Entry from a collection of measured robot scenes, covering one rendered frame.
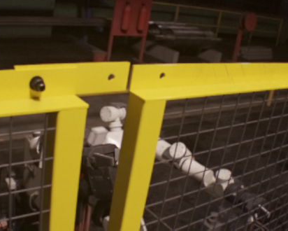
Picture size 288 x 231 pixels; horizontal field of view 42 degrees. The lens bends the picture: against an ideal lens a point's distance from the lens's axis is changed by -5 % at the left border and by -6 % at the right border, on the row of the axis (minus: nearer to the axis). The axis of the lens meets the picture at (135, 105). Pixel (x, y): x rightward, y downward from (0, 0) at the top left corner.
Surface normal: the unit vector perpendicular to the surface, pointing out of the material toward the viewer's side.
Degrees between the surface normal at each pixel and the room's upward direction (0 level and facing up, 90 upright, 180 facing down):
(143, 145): 90
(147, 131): 90
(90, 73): 90
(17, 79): 90
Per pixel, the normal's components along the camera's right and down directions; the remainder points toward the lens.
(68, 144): 0.58, 0.36
